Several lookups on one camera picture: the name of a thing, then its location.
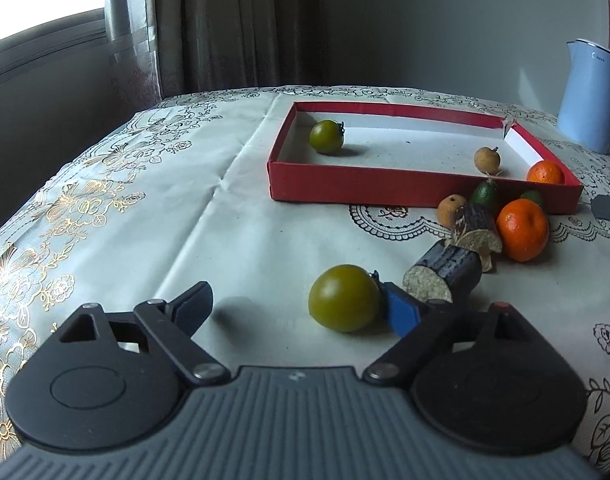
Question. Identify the light blue electric kettle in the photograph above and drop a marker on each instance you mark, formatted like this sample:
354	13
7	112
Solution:
584	115

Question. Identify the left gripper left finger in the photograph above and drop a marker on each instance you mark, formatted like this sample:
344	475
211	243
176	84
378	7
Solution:
105	380

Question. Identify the large orange mandarin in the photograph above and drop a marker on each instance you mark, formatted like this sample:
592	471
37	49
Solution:
524	230

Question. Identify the sugarcane piece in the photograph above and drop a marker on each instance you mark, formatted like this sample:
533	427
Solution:
444	272
474	229

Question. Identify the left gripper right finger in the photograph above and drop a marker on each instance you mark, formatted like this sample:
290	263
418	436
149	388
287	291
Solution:
486	379

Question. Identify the floral white tablecloth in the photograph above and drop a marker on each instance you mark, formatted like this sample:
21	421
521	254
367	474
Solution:
179	195

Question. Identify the red shallow cardboard box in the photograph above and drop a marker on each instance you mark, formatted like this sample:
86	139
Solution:
405	155

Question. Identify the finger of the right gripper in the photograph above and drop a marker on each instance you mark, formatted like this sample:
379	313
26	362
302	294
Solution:
600	207

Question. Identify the brown patterned curtain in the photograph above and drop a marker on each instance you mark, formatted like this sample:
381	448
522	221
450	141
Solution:
163	48

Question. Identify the green tomato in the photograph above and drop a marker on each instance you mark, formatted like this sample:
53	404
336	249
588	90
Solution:
344	298
326	137

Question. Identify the sugarcane piece front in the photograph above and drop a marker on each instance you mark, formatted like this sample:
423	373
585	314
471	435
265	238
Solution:
444	272

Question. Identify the green fruit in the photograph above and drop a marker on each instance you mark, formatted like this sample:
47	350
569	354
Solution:
534	196
486	194

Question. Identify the small orange in box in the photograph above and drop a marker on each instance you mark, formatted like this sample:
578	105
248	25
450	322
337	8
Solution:
546	171

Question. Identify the window with grey frame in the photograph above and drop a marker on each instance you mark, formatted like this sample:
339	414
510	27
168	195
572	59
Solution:
33	29

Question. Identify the green tomato in box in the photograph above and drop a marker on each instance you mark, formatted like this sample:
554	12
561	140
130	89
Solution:
326	137

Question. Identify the longan outside box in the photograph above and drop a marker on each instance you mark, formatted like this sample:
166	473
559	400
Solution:
446	211

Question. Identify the longan in box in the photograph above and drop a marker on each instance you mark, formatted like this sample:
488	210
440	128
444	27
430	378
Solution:
487	161

